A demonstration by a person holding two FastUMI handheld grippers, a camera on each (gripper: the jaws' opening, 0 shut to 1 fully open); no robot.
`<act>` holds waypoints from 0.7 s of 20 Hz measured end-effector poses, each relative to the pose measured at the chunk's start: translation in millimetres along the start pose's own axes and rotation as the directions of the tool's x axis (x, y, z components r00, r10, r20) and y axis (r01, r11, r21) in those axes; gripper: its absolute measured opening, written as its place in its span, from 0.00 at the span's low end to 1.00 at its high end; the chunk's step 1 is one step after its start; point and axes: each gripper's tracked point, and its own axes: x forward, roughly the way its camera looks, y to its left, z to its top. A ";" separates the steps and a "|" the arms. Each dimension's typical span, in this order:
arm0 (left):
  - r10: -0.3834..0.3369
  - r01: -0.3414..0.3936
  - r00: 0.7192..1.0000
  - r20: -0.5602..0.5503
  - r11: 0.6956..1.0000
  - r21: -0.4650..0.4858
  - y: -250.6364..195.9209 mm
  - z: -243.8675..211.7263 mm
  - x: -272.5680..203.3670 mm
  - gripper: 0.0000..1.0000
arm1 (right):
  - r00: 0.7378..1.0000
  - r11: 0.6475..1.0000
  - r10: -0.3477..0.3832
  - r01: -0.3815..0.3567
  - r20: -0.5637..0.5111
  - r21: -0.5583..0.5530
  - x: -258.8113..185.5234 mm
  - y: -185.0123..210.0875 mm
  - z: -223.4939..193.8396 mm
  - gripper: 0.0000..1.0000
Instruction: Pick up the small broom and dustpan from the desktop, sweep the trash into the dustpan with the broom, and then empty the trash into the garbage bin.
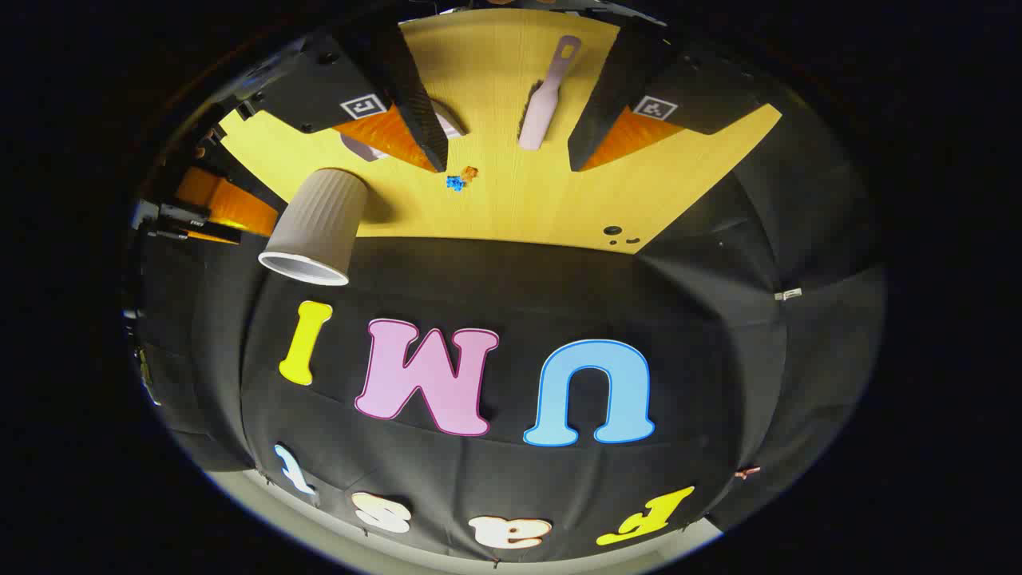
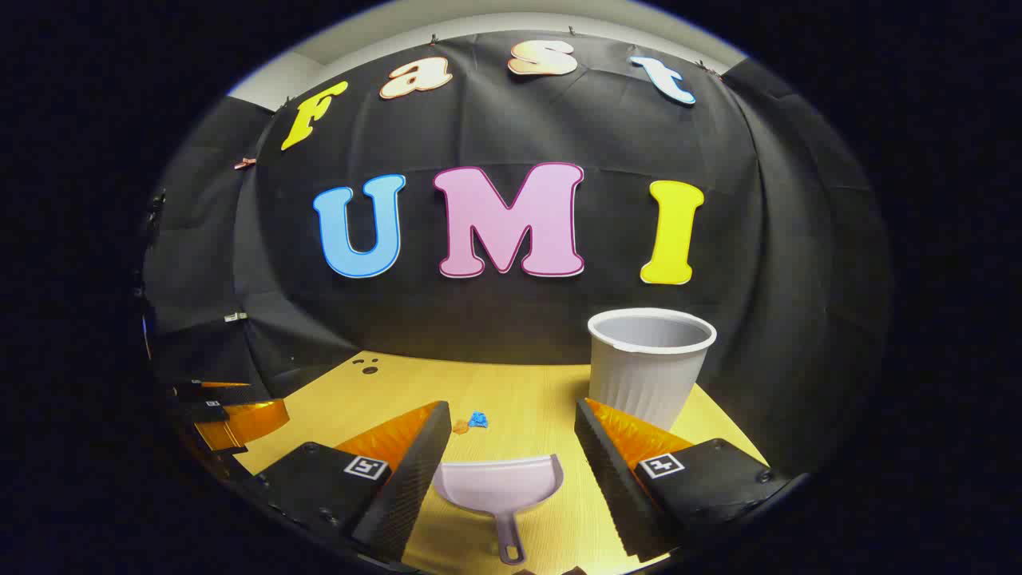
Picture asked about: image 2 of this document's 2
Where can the small pink clip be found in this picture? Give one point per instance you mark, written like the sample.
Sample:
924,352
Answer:
245,163

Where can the yellow wooden desktop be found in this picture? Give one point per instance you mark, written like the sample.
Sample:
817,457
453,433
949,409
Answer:
519,391

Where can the white ribbed garbage bin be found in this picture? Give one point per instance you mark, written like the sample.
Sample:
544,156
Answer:
651,375

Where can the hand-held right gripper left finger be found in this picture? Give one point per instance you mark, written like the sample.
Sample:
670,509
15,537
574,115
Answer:
415,479

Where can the pale purple plastic dustpan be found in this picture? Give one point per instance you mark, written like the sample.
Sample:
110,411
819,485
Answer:
497,483

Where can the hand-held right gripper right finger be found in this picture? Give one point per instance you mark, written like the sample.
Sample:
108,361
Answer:
611,479

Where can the blue paper scrap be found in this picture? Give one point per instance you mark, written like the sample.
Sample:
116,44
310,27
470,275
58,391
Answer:
479,419

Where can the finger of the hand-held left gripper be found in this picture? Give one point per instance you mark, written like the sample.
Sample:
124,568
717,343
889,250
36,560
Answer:
200,391
243,423

